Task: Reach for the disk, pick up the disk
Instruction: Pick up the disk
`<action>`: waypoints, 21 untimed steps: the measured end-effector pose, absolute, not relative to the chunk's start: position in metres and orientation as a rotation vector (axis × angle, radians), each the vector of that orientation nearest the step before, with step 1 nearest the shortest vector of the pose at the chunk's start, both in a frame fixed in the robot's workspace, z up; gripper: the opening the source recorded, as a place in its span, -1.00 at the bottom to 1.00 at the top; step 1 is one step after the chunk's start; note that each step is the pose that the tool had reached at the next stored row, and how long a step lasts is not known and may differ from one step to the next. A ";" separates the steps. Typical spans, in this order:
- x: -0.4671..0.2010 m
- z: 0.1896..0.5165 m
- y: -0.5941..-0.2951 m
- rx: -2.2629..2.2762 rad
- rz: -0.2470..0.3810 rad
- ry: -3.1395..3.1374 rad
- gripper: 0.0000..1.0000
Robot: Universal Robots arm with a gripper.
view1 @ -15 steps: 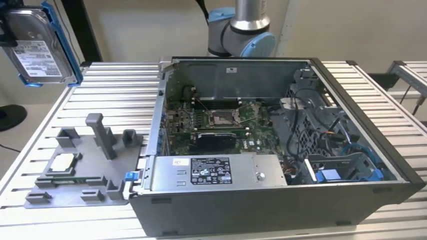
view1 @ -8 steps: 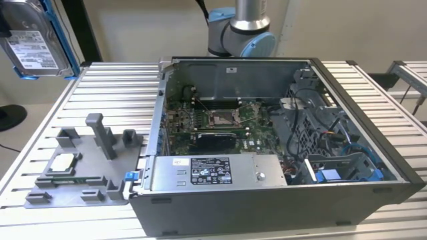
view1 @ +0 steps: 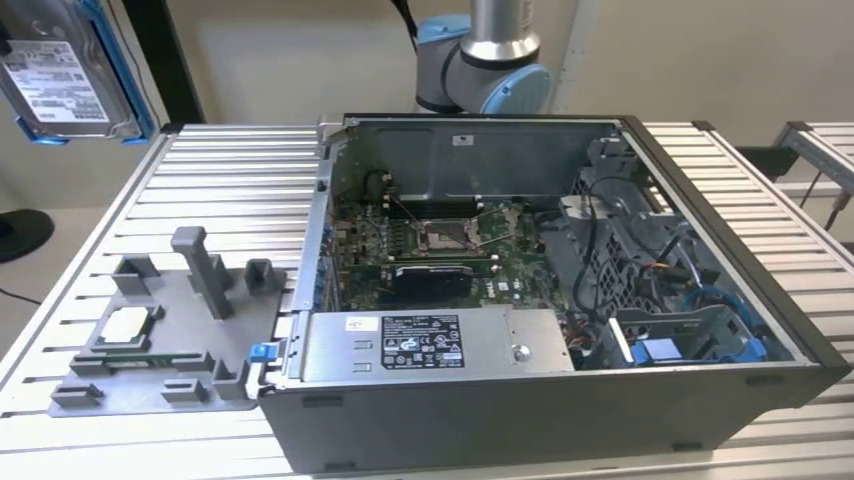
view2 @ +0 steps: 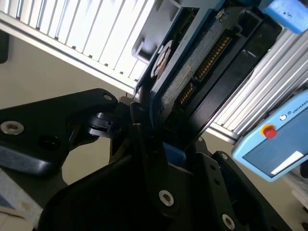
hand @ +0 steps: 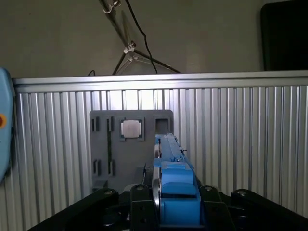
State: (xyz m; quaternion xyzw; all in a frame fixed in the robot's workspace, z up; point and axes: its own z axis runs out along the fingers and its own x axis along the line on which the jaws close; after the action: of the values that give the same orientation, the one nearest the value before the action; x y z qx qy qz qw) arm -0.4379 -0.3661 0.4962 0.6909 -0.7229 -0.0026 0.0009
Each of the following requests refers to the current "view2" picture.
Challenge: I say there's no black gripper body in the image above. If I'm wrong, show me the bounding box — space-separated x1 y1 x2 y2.
38 154 218 231

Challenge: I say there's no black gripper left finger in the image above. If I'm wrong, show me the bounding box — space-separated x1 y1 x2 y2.
0 88 181 218

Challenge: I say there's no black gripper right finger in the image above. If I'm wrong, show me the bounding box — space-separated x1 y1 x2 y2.
192 138 282 231

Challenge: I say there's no hard disk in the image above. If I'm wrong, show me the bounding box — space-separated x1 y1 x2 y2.
133 0 308 167

